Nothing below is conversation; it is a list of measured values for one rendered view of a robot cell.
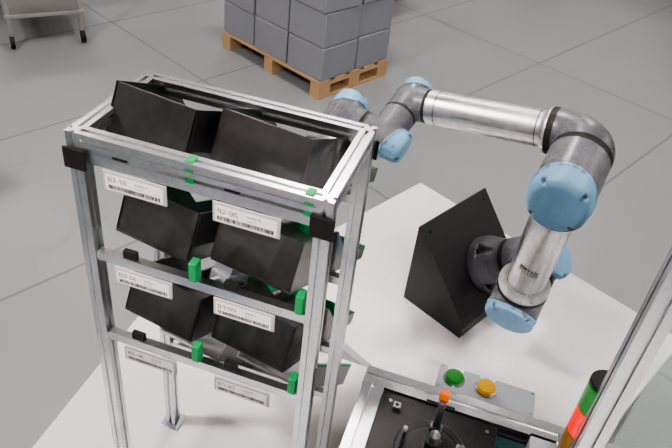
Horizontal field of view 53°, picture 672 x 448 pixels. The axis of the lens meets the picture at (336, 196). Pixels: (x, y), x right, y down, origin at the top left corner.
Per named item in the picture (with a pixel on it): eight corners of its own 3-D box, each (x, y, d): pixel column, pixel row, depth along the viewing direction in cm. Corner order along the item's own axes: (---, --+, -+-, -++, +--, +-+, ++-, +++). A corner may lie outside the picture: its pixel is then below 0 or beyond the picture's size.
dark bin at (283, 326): (291, 295, 129) (301, 260, 128) (351, 323, 125) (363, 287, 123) (210, 336, 103) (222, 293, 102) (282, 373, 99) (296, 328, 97)
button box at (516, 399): (436, 380, 152) (441, 361, 149) (528, 409, 148) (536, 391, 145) (430, 403, 147) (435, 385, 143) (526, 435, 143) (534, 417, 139)
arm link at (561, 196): (546, 299, 163) (623, 145, 120) (524, 348, 155) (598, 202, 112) (500, 277, 166) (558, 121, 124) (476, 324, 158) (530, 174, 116)
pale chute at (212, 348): (223, 336, 145) (232, 317, 146) (275, 362, 141) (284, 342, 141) (157, 330, 119) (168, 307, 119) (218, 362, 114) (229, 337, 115)
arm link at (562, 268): (538, 259, 173) (584, 252, 162) (519, 298, 166) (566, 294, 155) (512, 226, 170) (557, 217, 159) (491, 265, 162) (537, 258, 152)
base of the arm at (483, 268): (495, 229, 181) (525, 223, 173) (512, 283, 180) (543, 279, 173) (459, 245, 171) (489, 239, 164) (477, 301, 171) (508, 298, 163)
